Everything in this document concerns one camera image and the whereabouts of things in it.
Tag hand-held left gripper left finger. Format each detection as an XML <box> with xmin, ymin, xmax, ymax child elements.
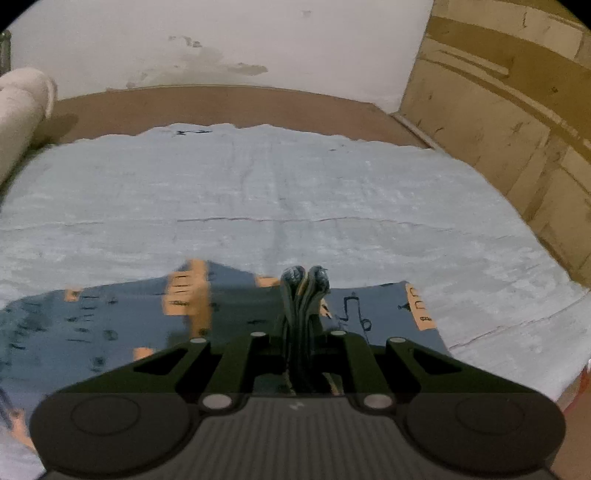
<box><xmin>60</xmin><ymin>330</ymin><xmax>283</xmax><ymax>411</ymax></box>

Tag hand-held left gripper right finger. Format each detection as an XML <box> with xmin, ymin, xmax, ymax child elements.
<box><xmin>318</xmin><ymin>330</ymin><xmax>537</xmax><ymax>411</ymax></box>

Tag blue pants with orange print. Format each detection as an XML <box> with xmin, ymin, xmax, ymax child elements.
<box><xmin>0</xmin><ymin>260</ymin><xmax>451</xmax><ymax>457</ymax></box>

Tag light blue quilted blanket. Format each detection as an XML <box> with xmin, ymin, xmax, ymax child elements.
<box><xmin>0</xmin><ymin>122</ymin><xmax>591</xmax><ymax>480</ymax></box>

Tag brown wooden bed platform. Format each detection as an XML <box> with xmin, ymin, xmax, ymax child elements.
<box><xmin>28</xmin><ymin>85</ymin><xmax>439</xmax><ymax>151</ymax></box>

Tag plywood board panel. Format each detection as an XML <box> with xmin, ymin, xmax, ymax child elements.
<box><xmin>397</xmin><ymin>0</ymin><xmax>591</xmax><ymax>291</ymax></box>

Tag cream rolled bolster pillow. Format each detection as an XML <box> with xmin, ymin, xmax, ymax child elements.
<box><xmin>0</xmin><ymin>68</ymin><xmax>58</xmax><ymax>185</ymax></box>

